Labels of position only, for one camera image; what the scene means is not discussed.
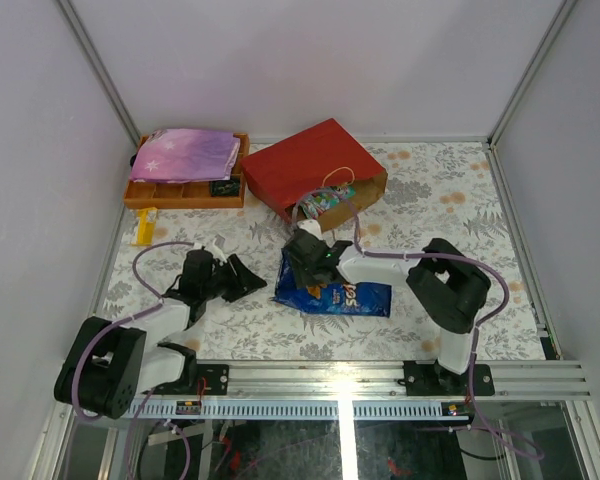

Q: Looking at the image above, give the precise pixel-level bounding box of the blue Doritos chip bag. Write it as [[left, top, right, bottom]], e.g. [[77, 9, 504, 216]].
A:
[[273, 253, 392, 318]]

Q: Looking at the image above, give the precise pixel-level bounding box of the yellow snack packet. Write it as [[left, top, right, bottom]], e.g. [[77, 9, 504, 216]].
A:
[[132, 207, 158, 247]]

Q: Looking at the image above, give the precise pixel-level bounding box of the red paper bag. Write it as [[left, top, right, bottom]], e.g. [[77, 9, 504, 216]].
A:
[[242, 119, 388, 223]]

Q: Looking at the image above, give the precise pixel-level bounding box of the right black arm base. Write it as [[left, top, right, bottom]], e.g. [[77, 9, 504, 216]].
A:
[[396, 361, 495, 398]]

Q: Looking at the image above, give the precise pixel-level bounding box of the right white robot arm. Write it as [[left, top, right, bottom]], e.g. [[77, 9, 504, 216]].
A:
[[282, 229, 491, 395]]

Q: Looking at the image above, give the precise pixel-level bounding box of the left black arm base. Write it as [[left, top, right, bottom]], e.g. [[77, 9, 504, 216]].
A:
[[164, 364, 230, 396]]

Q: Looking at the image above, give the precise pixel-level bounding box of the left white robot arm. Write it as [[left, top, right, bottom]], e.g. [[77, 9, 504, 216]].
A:
[[53, 247, 266, 420]]

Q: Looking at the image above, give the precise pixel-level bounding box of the teal snack packet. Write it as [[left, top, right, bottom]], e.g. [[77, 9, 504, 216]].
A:
[[300, 185, 355, 219]]

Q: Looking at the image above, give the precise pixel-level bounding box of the dark patterned cloth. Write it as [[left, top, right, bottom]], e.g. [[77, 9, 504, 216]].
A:
[[210, 179, 241, 197]]

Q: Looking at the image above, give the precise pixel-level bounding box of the wooden compartment tray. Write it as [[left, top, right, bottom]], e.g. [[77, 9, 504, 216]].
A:
[[123, 133, 250, 210]]

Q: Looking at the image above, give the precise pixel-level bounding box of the purple star cloth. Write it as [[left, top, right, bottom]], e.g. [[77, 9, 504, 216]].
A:
[[130, 128, 240, 183]]

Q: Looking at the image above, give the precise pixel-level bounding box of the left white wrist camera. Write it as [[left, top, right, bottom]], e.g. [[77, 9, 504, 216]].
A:
[[191, 234, 227, 263]]

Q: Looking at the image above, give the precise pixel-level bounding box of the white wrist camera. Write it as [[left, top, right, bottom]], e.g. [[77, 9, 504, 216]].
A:
[[191, 234, 227, 263], [297, 219, 322, 239]]

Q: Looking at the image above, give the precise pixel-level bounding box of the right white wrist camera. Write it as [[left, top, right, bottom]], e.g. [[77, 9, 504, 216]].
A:
[[297, 219, 322, 239]]

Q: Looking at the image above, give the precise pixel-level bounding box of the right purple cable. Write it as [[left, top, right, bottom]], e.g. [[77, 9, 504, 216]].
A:
[[290, 188, 546, 461]]

